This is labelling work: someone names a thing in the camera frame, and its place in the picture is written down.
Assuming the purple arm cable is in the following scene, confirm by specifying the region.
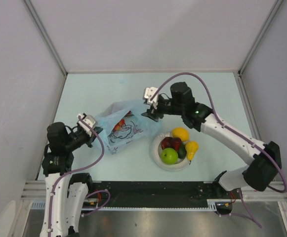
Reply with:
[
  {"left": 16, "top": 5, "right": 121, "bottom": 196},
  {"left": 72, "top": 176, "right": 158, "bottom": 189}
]
[
  {"left": 152, "top": 72, "right": 287, "bottom": 228},
  {"left": 48, "top": 116, "right": 111, "bottom": 237}
]

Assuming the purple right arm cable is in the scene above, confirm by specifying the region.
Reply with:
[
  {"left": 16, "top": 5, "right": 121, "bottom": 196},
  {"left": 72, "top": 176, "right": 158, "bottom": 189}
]
[{"left": 152, "top": 72, "right": 287, "bottom": 228}]

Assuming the green fake apple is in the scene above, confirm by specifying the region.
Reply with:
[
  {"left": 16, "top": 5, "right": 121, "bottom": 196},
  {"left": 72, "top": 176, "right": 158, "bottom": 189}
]
[{"left": 161, "top": 148, "right": 178, "bottom": 165}]

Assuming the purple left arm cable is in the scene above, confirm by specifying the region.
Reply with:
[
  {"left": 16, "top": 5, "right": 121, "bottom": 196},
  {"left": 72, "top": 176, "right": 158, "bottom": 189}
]
[{"left": 48, "top": 116, "right": 111, "bottom": 237}]

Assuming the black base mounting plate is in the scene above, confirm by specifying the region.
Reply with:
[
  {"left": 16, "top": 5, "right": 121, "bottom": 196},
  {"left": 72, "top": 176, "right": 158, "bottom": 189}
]
[{"left": 83, "top": 181, "right": 243, "bottom": 208}]

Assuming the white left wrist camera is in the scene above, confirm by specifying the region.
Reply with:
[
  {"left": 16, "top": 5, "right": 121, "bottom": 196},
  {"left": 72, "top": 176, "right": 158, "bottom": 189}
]
[{"left": 77, "top": 114, "right": 97, "bottom": 137}]

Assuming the white paper plate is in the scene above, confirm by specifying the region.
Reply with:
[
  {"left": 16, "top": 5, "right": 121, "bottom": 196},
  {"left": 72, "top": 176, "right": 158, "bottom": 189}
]
[{"left": 150, "top": 132, "right": 191, "bottom": 171}]

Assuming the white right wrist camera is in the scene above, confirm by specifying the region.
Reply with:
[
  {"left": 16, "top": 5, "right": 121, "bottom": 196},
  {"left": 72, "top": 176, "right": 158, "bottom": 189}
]
[{"left": 143, "top": 87, "right": 159, "bottom": 109}]

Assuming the red fake strawberry bunch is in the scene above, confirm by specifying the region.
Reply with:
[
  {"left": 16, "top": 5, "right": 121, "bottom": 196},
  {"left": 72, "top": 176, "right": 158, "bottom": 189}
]
[{"left": 113, "top": 119, "right": 125, "bottom": 131}]

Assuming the yellow fake lemon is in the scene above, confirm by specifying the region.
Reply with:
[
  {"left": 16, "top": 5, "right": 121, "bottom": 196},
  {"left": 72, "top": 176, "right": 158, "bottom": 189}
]
[{"left": 171, "top": 127, "right": 189, "bottom": 142}]

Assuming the dark green fake avocado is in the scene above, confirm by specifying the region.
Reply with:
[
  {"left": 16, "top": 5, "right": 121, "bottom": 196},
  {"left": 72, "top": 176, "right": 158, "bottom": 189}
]
[{"left": 177, "top": 144, "right": 187, "bottom": 159}]

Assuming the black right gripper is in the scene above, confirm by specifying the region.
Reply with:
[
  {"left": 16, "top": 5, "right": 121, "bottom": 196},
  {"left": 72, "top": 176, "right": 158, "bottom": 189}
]
[{"left": 141, "top": 97, "right": 184, "bottom": 122}]

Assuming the blue slotted cable duct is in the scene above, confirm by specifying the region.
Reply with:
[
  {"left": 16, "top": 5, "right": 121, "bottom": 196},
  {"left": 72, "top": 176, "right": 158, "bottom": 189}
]
[{"left": 31, "top": 200, "right": 45, "bottom": 210}]

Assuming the dark red fake fruit slice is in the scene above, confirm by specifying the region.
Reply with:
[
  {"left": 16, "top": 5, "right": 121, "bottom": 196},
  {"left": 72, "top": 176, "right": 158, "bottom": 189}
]
[{"left": 171, "top": 137, "right": 182, "bottom": 151}]

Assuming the light blue printed plastic bag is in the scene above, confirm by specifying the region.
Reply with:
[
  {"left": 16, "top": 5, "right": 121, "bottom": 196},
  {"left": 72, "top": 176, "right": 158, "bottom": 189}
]
[{"left": 95, "top": 100, "right": 162, "bottom": 155}]

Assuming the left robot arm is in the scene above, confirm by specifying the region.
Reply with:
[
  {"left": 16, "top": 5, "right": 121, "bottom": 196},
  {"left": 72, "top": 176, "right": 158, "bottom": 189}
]
[{"left": 40, "top": 117, "right": 102, "bottom": 237}]

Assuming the yellow fake pear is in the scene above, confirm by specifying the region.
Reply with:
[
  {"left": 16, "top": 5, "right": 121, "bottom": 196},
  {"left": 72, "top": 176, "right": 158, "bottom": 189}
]
[{"left": 185, "top": 141, "right": 199, "bottom": 162}]

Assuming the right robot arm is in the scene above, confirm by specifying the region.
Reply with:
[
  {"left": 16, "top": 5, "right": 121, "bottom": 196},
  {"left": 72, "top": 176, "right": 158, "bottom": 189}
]
[{"left": 142, "top": 82, "right": 282, "bottom": 198}]

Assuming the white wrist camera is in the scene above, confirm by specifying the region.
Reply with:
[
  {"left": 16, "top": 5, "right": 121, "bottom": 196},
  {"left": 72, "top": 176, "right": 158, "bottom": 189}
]
[
  {"left": 143, "top": 87, "right": 159, "bottom": 109},
  {"left": 77, "top": 114, "right": 97, "bottom": 137}
]

